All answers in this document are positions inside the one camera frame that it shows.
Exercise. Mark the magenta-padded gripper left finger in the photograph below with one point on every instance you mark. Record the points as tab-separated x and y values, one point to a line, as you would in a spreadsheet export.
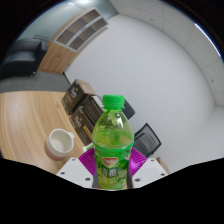
73	171

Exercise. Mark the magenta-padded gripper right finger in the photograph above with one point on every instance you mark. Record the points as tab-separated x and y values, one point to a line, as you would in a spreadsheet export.
150	171

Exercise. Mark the green drink bottle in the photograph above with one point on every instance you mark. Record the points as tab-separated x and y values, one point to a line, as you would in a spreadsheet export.
113	143

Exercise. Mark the wooden side desk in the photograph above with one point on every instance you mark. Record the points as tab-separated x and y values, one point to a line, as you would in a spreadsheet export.
163	165

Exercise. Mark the white and pink ribbed cup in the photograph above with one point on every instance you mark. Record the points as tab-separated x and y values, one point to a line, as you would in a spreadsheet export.
58	146

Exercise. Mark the black mesh office chair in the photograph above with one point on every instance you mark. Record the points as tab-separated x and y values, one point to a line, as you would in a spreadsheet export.
148	141

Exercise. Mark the black flat box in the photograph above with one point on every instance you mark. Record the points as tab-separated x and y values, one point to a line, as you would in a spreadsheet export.
93	108

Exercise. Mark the dark brown upright carton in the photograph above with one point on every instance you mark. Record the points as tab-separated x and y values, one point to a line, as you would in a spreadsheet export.
75	95

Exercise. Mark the black armchair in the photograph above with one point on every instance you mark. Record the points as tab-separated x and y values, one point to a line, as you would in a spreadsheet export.
18	60

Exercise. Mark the wooden shelf cabinet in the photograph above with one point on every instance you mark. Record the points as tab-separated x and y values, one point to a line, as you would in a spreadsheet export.
63	46

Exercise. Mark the ceiling light strip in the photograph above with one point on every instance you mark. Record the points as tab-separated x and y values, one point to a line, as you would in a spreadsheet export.
208	38

